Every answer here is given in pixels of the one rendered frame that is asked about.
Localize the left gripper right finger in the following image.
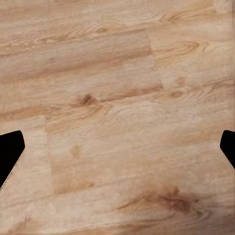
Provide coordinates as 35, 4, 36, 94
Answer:
220, 130, 235, 169

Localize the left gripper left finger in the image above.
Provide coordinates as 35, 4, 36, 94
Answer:
0, 130, 25, 188

